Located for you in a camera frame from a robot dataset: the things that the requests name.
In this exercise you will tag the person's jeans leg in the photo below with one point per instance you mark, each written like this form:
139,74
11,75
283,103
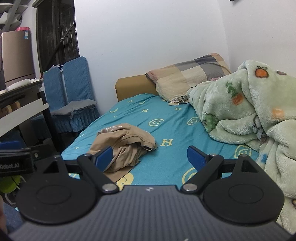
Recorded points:
11,215

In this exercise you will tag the grey cloth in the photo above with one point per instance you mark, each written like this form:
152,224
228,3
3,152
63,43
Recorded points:
69,109

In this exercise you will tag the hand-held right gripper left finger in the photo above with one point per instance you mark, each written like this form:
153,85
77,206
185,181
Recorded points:
104,158

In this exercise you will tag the tan shorts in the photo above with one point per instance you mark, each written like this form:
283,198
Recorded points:
129,143

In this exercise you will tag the plaid pillow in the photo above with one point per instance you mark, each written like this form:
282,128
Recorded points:
185,74

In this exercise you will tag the pink lidded container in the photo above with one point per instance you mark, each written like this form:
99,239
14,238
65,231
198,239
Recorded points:
23,29

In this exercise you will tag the dark barred window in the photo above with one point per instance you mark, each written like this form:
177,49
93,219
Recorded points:
55,30

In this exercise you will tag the mustard yellow pillow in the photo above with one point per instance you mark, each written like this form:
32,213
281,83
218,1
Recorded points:
134,85

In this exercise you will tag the white metal rack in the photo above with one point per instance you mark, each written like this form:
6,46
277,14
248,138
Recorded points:
11,14

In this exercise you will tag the grey table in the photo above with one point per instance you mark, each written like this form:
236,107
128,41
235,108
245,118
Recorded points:
25,105

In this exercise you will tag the green plastic stool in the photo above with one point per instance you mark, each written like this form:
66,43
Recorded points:
9,184

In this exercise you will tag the golden refrigerator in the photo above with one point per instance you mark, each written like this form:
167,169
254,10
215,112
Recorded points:
18,58

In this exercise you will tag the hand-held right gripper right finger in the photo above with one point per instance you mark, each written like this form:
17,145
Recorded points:
195,158

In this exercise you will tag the teal printed bed sheet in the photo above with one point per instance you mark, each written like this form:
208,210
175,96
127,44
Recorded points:
161,129

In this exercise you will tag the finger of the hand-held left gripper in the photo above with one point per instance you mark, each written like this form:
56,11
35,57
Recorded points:
41,151

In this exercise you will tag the green fleece blanket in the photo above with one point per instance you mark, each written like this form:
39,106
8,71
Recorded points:
242,111

